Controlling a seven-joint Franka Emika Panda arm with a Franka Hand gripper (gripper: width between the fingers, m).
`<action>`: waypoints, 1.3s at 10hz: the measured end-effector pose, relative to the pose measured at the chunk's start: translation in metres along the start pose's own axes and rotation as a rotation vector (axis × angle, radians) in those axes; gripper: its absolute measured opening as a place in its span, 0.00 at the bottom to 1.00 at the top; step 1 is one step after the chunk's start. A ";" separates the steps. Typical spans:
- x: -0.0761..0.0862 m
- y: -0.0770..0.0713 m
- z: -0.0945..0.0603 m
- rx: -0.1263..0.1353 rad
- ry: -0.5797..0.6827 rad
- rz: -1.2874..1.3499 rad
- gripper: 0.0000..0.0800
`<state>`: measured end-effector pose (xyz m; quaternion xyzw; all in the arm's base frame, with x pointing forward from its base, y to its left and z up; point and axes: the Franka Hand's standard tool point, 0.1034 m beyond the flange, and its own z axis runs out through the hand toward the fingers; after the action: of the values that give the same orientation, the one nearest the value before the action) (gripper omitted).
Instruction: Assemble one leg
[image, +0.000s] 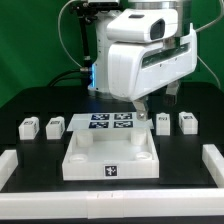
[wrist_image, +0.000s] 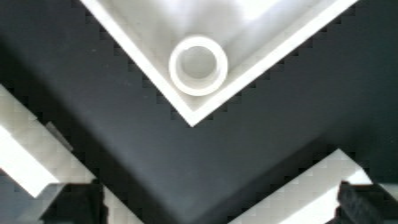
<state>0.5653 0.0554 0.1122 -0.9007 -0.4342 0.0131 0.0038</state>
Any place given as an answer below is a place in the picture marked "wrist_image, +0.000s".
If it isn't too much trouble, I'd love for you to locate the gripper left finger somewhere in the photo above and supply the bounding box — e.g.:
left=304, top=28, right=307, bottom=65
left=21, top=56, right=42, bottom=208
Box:
left=0, top=85, right=94, bottom=197

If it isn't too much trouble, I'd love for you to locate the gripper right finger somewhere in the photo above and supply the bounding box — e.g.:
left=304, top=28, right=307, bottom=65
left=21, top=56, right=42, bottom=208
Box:
left=227, top=148, right=398, bottom=224

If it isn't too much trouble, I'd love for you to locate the white square tabletop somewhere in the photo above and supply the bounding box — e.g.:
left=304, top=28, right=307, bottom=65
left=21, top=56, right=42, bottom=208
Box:
left=80, top=0, right=359, bottom=125

